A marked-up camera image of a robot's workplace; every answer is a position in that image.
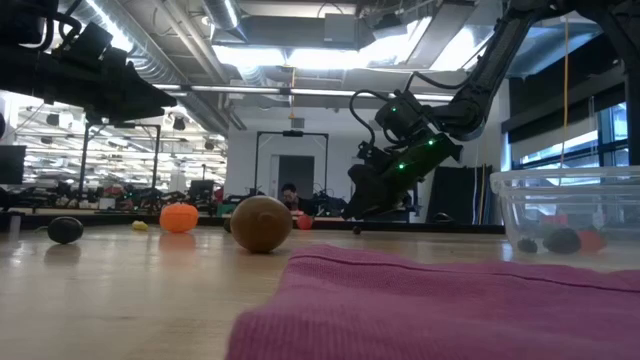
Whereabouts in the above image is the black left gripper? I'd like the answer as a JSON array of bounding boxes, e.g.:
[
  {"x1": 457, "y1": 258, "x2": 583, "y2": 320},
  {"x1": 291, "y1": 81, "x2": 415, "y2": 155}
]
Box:
[{"x1": 42, "y1": 47, "x2": 178, "y2": 127}]

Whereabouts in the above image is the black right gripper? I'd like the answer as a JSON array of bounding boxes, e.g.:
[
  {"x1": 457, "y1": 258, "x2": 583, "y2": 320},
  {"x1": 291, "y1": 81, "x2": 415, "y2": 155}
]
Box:
[{"x1": 342, "y1": 133, "x2": 464, "y2": 221}]

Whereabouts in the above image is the brown toy kiwi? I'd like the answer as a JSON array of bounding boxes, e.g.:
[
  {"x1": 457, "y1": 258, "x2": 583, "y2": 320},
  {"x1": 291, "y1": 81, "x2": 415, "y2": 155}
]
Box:
[{"x1": 229, "y1": 195, "x2": 294, "y2": 254}]

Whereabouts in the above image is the orange toy fruit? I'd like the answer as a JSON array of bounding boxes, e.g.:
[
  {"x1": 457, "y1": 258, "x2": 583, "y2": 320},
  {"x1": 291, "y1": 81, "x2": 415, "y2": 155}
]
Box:
[{"x1": 159, "y1": 202, "x2": 200, "y2": 234}]

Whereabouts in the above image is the clear plastic tupperware container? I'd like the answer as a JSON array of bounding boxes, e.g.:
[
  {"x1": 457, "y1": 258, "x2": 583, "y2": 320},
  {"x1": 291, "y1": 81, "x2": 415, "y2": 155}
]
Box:
[{"x1": 489, "y1": 165, "x2": 640, "y2": 264}]

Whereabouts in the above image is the person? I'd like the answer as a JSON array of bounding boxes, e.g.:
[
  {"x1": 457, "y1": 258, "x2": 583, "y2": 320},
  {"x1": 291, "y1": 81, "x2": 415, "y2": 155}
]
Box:
[{"x1": 279, "y1": 182, "x2": 319, "y2": 217}]

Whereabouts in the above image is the black panel board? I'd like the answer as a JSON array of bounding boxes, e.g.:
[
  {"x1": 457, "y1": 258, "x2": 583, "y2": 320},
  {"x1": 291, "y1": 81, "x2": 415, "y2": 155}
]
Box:
[{"x1": 427, "y1": 164, "x2": 496, "y2": 225}]

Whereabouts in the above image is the distant workbench equipment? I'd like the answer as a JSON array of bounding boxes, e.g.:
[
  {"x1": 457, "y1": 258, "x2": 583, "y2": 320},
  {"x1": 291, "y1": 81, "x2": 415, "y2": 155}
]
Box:
[{"x1": 19, "y1": 177, "x2": 226, "y2": 214}]

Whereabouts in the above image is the long ceiling light strip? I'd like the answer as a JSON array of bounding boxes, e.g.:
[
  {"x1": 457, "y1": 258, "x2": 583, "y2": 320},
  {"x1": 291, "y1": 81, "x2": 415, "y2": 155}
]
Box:
[{"x1": 149, "y1": 82, "x2": 456, "y2": 104}]

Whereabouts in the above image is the purple folded cloth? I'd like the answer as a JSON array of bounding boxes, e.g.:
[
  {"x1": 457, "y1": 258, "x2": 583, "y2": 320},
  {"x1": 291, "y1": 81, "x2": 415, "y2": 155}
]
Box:
[{"x1": 224, "y1": 243, "x2": 640, "y2": 360}]

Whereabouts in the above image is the dark monitor screen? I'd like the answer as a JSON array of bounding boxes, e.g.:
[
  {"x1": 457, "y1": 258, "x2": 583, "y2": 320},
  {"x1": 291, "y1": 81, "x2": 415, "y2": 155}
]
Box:
[{"x1": 0, "y1": 144, "x2": 27, "y2": 186}]

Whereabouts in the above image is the black gantry frame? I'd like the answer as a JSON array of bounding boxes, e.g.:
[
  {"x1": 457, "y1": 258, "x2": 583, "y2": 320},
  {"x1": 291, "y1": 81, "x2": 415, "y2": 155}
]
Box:
[
  {"x1": 253, "y1": 129, "x2": 330, "y2": 201},
  {"x1": 79, "y1": 121, "x2": 162, "y2": 204}
]

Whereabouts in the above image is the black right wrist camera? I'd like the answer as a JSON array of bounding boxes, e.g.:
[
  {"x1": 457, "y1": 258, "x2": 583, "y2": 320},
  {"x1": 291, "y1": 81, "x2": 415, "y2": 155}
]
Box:
[{"x1": 356, "y1": 141, "x2": 395, "y2": 174}]

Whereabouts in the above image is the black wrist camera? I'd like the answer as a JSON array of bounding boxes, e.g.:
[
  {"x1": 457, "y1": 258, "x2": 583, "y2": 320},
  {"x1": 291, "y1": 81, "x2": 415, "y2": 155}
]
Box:
[
  {"x1": 356, "y1": 141, "x2": 395, "y2": 174},
  {"x1": 62, "y1": 22, "x2": 115, "y2": 69}
]

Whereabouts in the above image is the large silver spiral duct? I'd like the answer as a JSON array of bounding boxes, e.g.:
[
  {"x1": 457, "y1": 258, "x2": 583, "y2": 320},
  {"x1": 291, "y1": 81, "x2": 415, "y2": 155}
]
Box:
[{"x1": 84, "y1": 0, "x2": 232, "y2": 137}]

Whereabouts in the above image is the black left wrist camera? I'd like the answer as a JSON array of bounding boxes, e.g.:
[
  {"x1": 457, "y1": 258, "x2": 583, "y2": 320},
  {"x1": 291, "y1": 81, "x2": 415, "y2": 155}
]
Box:
[{"x1": 62, "y1": 22, "x2": 115, "y2": 69}]

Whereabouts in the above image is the black aluminium table frame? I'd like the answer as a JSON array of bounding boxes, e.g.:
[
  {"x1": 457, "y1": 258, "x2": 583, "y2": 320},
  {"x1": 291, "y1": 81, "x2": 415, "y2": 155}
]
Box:
[{"x1": 0, "y1": 209, "x2": 506, "y2": 235}]

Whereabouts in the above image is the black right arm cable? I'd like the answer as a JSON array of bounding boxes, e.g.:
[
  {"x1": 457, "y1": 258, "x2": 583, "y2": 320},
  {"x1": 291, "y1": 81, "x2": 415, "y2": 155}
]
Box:
[{"x1": 347, "y1": 71, "x2": 474, "y2": 149}]

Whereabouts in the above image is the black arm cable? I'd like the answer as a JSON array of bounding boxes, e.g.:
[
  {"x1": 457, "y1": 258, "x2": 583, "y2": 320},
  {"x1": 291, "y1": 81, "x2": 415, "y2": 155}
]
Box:
[
  {"x1": 29, "y1": 0, "x2": 85, "y2": 54},
  {"x1": 347, "y1": 71, "x2": 474, "y2": 149}
]

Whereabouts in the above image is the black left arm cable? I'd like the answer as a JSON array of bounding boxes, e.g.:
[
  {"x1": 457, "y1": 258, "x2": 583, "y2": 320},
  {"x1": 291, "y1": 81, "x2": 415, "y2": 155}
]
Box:
[{"x1": 29, "y1": 0, "x2": 85, "y2": 54}]

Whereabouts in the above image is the silver ventilation duct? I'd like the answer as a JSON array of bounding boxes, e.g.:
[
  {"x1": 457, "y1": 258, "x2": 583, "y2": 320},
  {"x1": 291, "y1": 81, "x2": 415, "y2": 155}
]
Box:
[{"x1": 202, "y1": 0, "x2": 249, "y2": 44}]

